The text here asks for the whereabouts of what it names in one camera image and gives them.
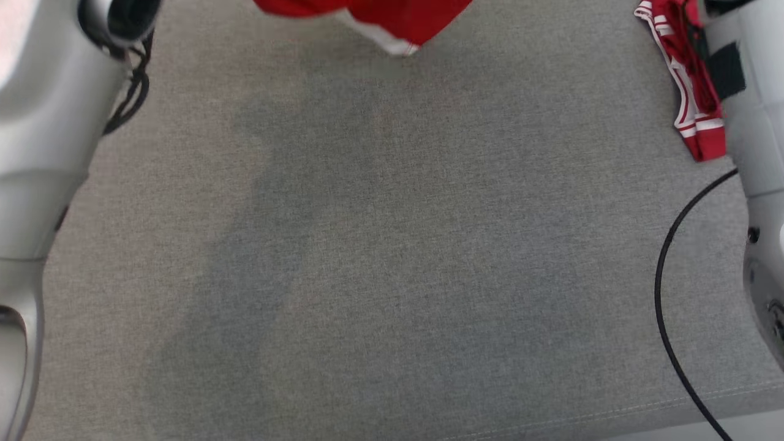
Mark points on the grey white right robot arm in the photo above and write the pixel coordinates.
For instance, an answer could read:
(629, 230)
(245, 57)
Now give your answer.
(759, 122)

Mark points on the grey fabric sofa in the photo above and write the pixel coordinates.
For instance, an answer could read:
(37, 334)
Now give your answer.
(392, 245)

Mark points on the red jersey number 23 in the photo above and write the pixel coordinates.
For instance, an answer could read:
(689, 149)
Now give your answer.
(707, 144)

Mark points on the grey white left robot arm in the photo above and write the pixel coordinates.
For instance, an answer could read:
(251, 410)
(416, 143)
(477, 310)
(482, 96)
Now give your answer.
(49, 122)

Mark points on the red and white shorts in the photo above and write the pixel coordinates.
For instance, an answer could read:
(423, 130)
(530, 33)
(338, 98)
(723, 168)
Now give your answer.
(404, 18)

